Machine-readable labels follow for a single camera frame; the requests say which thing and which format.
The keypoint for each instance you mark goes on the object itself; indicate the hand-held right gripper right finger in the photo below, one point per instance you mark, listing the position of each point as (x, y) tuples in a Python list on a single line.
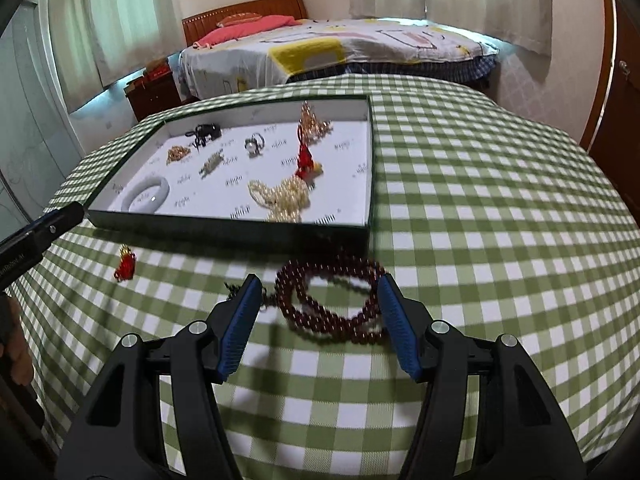
[(397, 330)]

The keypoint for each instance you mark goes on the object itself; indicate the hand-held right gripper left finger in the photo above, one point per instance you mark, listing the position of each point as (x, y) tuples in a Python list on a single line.
[(240, 330)]

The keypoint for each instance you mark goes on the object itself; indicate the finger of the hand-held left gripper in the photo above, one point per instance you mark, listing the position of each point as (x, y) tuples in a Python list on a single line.
[(62, 217)]

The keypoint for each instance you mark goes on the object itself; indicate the gold charm with red knot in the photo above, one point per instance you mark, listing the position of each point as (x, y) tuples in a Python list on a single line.
[(126, 265)]

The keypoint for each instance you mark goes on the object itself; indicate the dark green shallow box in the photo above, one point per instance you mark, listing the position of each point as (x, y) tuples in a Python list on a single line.
[(200, 224)]

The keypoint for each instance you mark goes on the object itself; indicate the small rose gold brooch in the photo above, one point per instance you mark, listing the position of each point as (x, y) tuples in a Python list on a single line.
[(177, 153)]

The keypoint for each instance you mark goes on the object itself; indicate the silver rhinestone brooch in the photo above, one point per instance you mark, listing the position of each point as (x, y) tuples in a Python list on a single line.
[(211, 164)]

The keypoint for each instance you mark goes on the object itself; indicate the black gourd pendant with tassel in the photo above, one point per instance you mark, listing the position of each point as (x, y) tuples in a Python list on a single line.
[(207, 130)]

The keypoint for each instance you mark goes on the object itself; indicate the long red knot tassel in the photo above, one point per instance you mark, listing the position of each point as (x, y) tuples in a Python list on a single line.
[(305, 160)]

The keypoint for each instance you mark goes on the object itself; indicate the person's left hand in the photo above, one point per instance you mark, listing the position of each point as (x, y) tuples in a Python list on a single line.
[(21, 355)]

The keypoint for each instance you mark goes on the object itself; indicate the white wardrobe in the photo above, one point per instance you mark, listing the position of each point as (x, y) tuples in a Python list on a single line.
[(30, 125)]

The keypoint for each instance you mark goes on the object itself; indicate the white jade bangle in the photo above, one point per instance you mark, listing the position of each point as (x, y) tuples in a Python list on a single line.
[(159, 186)]

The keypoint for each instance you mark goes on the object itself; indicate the green checked tablecloth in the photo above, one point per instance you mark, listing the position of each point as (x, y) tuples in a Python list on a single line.
[(475, 210)]

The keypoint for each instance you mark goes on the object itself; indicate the red-brown nightstand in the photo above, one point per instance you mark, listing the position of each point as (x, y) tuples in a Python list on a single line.
[(152, 100)]

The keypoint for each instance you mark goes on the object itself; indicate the red box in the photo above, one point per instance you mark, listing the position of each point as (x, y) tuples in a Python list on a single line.
[(156, 73)]

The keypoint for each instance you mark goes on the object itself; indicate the wooden headboard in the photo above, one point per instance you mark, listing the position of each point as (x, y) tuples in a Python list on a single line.
[(200, 22)]

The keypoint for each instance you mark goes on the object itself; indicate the pink pillow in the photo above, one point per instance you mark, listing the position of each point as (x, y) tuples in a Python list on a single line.
[(245, 30)]

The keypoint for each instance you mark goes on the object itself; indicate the small orange pillow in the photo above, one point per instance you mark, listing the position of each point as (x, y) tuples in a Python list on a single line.
[(239, 19)]

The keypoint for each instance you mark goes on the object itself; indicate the bed with patterned quilt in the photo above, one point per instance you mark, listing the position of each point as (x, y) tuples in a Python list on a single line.
[(350, 55)]

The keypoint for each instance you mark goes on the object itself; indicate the brown wooden door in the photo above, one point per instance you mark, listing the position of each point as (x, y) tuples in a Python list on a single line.
[(620, 120)]

